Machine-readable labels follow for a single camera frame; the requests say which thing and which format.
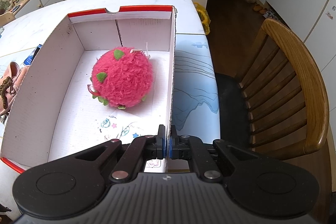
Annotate pink strawberry plush ball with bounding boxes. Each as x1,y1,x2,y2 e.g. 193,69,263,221
88,47,154,110

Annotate red white storage box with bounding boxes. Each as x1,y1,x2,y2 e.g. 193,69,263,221
1,5,177,173

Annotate pink fleece hat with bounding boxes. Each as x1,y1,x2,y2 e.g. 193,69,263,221
0,61,30,115

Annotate blue illustrated table mat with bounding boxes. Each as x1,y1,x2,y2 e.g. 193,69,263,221
172,34,221,143

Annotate near wooden chair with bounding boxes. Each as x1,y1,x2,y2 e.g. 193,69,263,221
215,19,329,160

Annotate yellow bag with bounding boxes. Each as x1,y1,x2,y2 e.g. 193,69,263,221
194,2,211,35

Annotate blue tissue pack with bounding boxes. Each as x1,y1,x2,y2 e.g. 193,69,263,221
23,44,42,66

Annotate white cabinet unit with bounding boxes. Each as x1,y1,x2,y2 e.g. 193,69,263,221
266,0,335,111

